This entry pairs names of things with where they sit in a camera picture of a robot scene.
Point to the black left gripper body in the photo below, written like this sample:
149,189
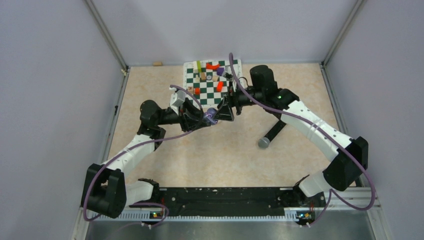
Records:
184,120

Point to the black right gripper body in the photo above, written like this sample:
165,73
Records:
234,97

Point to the grey-blue earbud case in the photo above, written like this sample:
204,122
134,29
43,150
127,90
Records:
209,115

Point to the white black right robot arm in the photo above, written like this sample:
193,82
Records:
348,157

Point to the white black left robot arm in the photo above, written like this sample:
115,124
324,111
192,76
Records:
105,190

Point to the red cylinder block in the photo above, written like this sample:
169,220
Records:
220,86

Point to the small red block left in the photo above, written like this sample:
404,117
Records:
197,91

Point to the purple block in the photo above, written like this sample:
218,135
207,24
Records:
220,71

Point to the green white chessboard mat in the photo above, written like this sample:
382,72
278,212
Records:
209,97

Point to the small wooden cube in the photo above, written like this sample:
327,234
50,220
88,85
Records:
203,76

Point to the red arch block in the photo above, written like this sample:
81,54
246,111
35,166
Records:
212,67

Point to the black microphone grey head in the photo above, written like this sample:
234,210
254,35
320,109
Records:
265,141

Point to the yellow-green block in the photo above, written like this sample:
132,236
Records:
197,67

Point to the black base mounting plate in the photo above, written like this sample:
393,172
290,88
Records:
233,201

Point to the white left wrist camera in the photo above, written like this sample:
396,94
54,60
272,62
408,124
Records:
178,97

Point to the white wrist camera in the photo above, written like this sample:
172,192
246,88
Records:
178,97
230,77

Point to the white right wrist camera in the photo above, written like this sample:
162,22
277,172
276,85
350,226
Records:
230,77

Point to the aluminium frame rail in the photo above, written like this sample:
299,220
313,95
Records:
352,199

